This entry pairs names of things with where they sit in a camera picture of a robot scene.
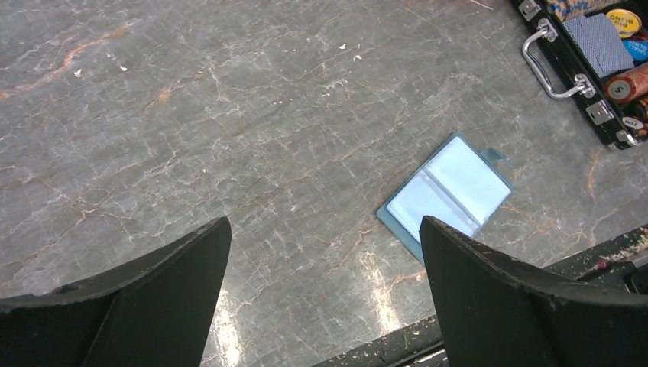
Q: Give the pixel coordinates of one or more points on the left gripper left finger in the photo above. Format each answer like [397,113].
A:
[155,310]

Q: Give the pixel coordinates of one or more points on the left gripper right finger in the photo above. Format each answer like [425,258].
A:
[496,310]

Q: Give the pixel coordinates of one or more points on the blue card holder wallet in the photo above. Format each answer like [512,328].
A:
[458,184]

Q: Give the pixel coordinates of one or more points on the blue playing card deck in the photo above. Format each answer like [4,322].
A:
[598,40]

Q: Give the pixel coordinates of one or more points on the orange brown chip row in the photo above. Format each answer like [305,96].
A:
[635,118]

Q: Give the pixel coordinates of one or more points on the orange green chip row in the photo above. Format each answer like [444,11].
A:
[627,86]

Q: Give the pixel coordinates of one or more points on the black poker chip case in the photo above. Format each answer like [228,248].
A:
[564,73]

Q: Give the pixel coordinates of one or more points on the blue dealer chip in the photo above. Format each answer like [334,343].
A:
[637,48]

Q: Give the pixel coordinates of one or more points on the yellow dealer chip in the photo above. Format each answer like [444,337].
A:
[625,21]

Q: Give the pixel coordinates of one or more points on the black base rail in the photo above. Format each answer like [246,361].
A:
[618,263]

